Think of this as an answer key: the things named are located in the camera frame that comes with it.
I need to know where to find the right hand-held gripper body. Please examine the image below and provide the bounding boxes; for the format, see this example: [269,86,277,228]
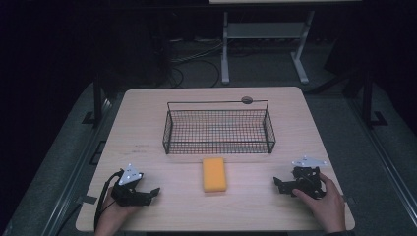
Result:
[290,155,328,201]

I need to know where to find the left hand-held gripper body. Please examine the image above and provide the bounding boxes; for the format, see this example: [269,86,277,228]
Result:
[110,162,152,207]

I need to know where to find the yellow sponge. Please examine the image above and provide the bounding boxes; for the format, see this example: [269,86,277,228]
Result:
[202,157,228,194]

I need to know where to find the black wire basket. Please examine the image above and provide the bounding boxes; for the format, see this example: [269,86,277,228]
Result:
[162,99,276,155]

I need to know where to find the person's left hand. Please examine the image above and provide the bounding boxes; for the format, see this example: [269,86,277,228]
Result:
[96,186,140,232]

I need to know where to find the person's right hand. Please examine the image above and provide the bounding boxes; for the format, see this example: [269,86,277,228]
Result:
[291,172,347,234]

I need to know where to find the white metal stand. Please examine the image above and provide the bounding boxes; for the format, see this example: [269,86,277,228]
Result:
[220,9,317,86]

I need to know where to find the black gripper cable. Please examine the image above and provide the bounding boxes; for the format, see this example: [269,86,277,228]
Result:
[93,169,125,232]

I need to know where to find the aluminium frame rail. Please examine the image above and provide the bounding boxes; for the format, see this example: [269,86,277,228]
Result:
[347,97,417,227]
[38,97,116,236]

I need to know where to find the black frame post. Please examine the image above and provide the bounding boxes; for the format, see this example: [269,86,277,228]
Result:
[361,70,388,130]
[82,76,105,126]

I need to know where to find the floor cables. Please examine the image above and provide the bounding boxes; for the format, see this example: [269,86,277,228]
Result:
[168,38,227,89]

